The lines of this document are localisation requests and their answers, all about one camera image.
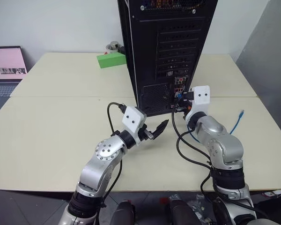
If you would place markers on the grey laptop with pink screen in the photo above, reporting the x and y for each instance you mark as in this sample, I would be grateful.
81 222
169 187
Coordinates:
4 68

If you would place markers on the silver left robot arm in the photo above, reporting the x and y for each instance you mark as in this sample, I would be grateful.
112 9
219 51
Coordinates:
103 152

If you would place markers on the black computer tower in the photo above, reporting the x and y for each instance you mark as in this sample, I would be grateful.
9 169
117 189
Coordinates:
145 58

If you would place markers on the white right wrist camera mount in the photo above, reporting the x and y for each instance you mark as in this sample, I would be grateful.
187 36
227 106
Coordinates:
201 96

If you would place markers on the green rectangular box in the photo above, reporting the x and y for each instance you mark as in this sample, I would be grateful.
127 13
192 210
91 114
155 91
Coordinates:
111 60

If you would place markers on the red and white clutter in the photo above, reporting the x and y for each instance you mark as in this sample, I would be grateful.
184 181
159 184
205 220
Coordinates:
272 193

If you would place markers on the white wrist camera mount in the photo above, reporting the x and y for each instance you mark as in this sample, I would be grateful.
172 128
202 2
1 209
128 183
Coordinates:
201 96
132 118

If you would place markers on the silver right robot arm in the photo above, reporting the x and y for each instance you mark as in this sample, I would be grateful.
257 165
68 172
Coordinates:
221 140

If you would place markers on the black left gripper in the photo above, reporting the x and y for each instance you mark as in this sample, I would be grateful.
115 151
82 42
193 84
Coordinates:
145 136

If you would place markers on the grey partition panel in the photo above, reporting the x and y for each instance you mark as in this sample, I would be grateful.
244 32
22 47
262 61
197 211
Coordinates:
267 58

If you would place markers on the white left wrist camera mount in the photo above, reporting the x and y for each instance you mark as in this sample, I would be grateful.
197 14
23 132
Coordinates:
132 118

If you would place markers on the dark rounded shape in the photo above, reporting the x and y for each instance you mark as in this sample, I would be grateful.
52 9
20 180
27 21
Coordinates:
181 212
124 212

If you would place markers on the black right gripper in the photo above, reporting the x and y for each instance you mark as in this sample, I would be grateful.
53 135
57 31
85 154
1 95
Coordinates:
187 112

